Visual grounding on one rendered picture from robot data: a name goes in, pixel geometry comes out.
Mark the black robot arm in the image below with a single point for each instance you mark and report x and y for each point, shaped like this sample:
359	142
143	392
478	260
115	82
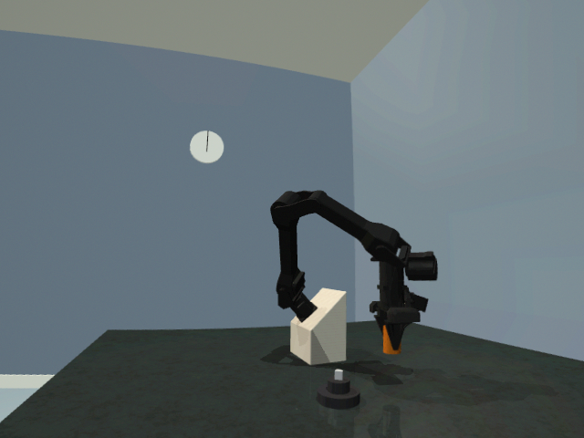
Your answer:
378	240

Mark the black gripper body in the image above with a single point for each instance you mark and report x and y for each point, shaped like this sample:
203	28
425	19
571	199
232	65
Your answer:
391	304

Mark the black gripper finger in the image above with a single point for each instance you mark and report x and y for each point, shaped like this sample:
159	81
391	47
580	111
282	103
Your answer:
395	332
380	322

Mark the orange knob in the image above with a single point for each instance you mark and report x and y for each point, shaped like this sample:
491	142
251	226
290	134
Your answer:
387	348

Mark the dark grey round pedestal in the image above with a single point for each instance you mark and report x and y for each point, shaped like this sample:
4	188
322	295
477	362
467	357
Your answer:
338	393

